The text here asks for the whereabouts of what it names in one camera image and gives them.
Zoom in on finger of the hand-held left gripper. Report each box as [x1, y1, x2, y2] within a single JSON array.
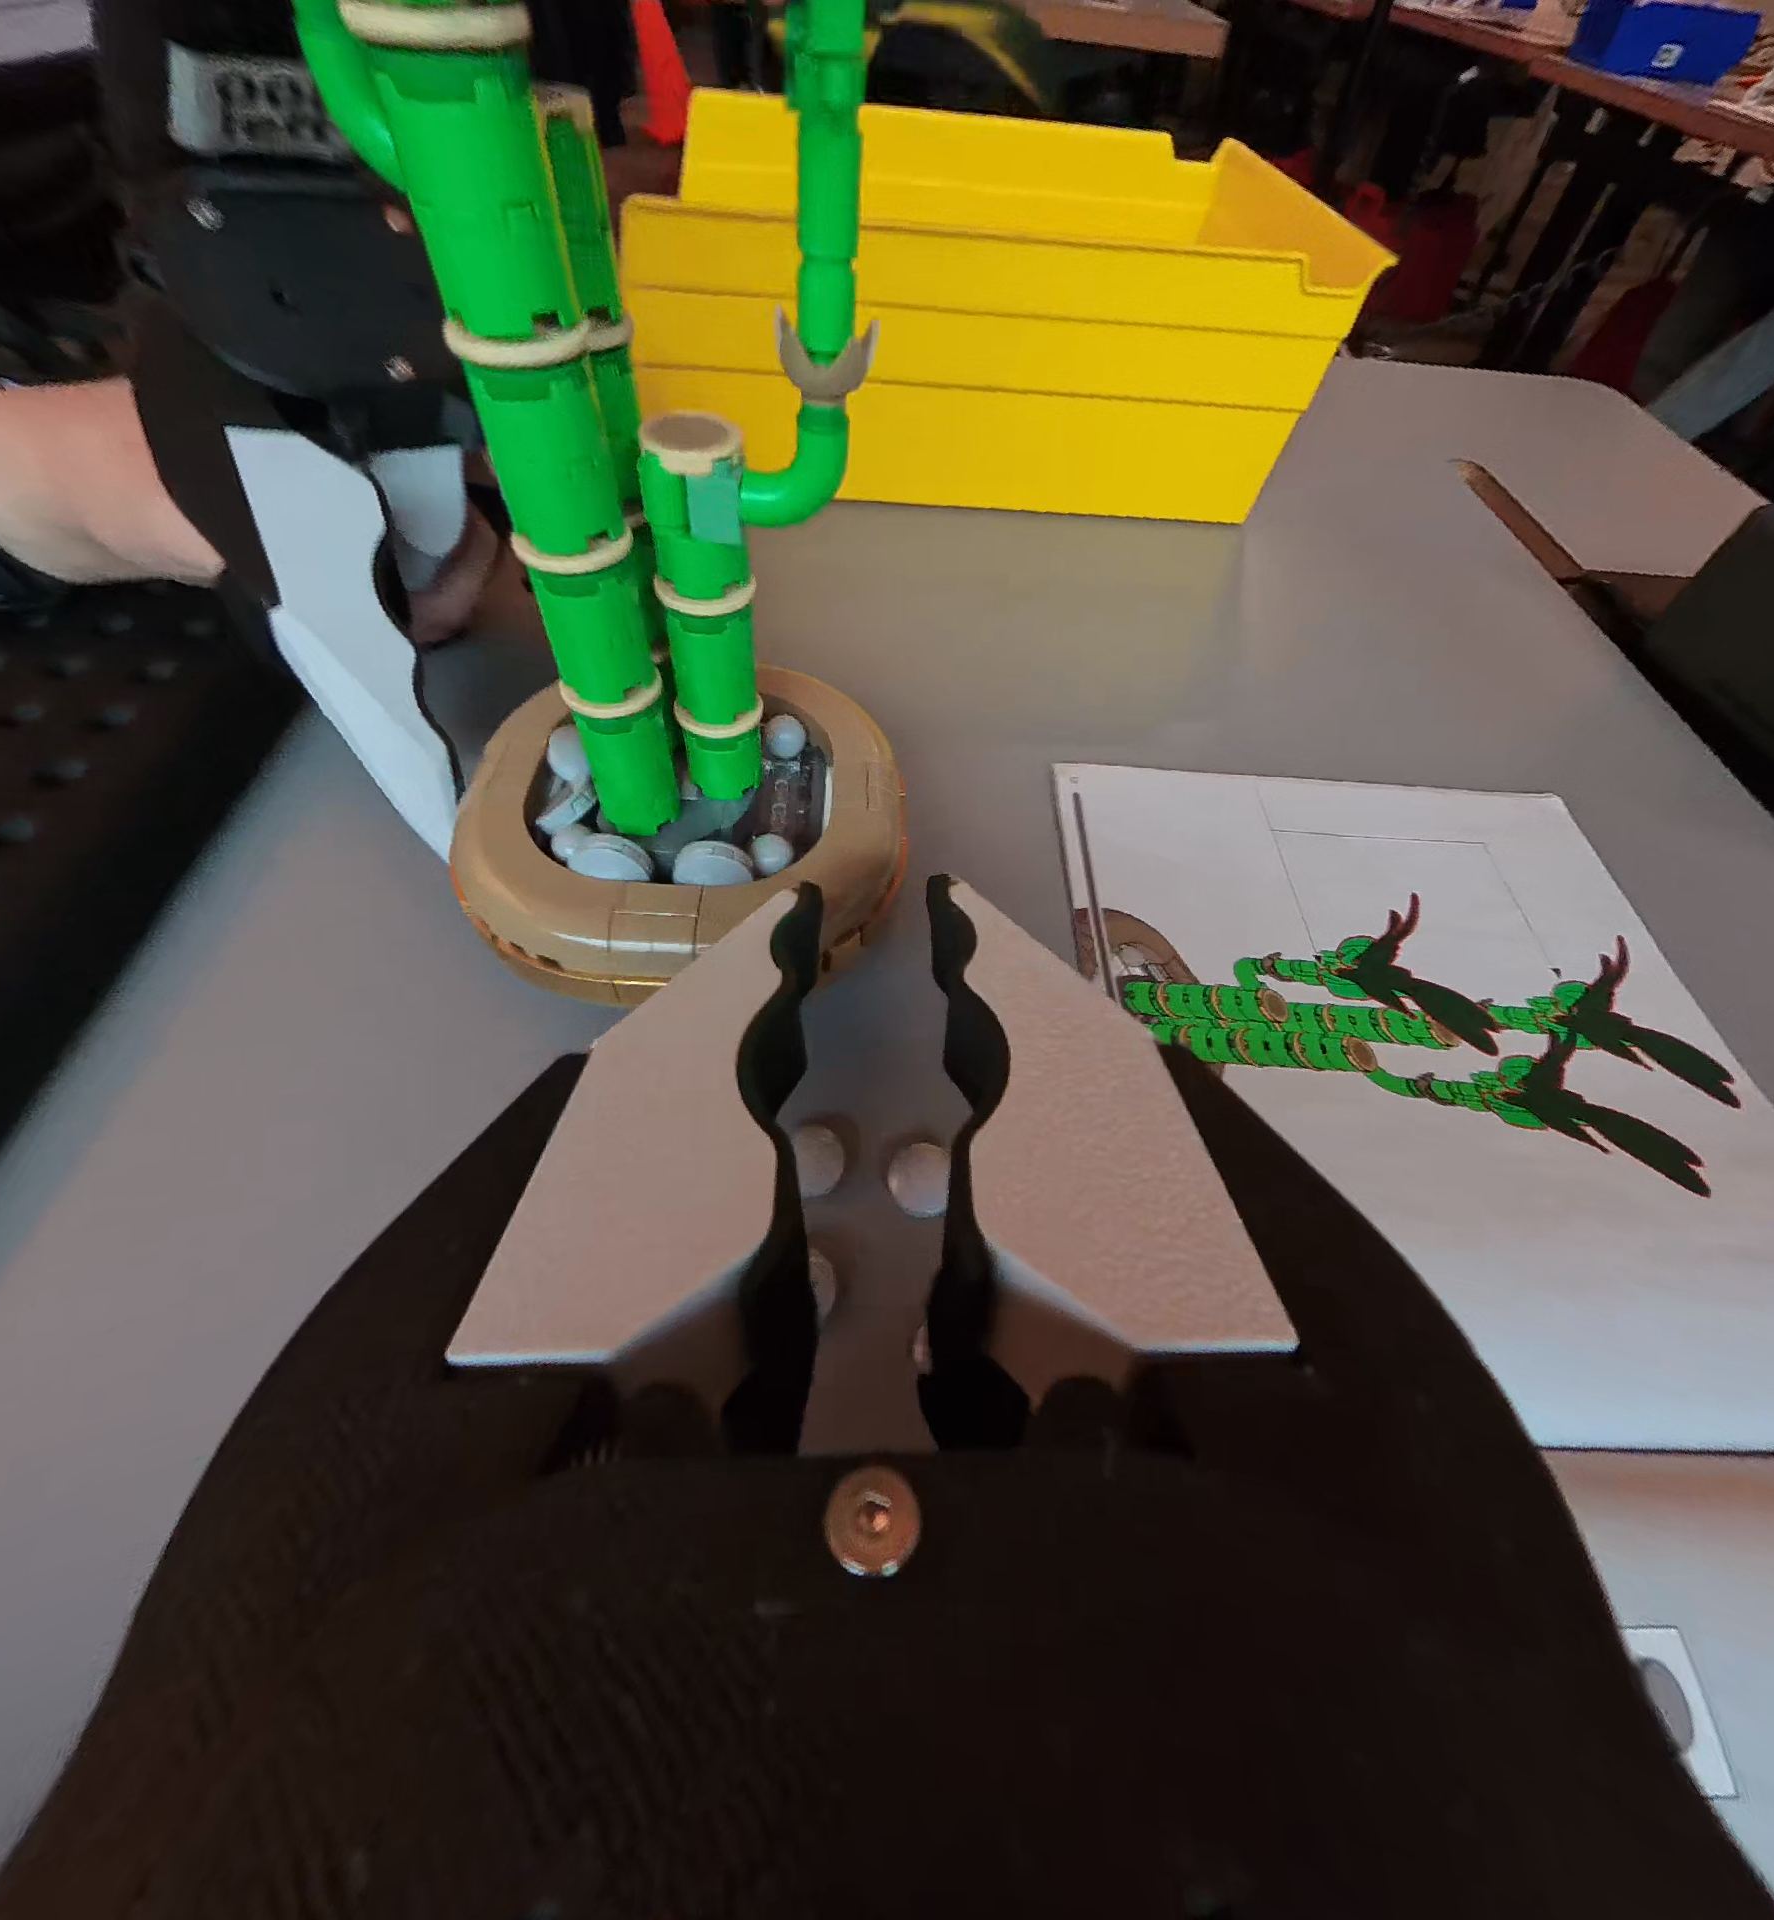
[[225, 424, 467, 862]]

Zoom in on stacked yellow storage bins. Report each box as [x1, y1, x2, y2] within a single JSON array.
[[618, 88, 1401, 527]]

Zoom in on cluster of white lego pebbles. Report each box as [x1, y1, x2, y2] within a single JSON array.
[[789, 1116, 956, 1374]]

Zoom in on cluttered wooden desk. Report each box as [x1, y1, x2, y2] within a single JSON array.
[[1278, 0, 1774, 188]]

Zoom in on blue plastic bin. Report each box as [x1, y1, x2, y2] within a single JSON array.
[[1570, 0, 1767, 81]]

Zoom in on lego instruction booklet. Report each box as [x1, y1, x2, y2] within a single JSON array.
[[1052, 764, 1774, 1801]]

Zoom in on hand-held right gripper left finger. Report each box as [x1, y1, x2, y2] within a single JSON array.
[[444, 882, 831, 1459]]

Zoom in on green lego bamboo plant model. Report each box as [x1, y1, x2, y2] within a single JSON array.
[[290, 0, 912, 1006]]

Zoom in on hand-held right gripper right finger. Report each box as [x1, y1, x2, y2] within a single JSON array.
[[920, 874, 1304, 1459]]

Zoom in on person's left hand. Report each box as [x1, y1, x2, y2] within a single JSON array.
[[0, 375, 229, 592]]

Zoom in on red bag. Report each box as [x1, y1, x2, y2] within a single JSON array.
[[1345, 180, 1482, 323]]

